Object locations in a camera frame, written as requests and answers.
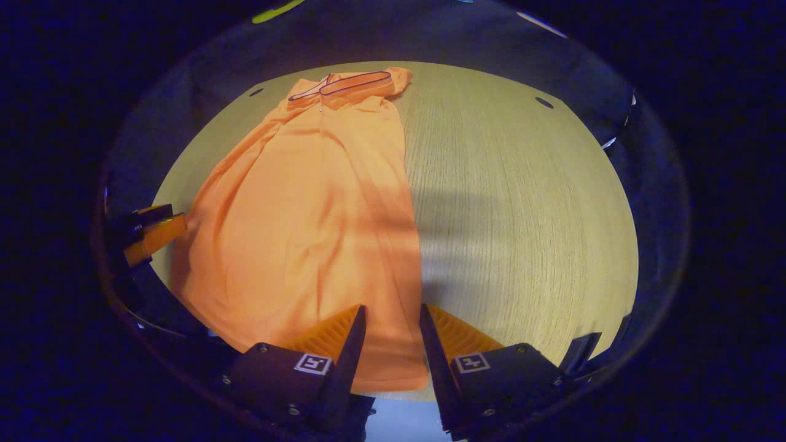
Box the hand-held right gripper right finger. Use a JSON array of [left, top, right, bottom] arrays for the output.
[[419, 304, 569, 441]]

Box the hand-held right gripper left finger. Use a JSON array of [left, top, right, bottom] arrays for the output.
[[221, 305, 369, 442]]

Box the orange T-shirt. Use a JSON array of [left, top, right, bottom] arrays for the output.
[[169, 66, 430, 394]]

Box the black backdrop cloth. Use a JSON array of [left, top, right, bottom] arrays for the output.
[[98, 0, 685, 369]]

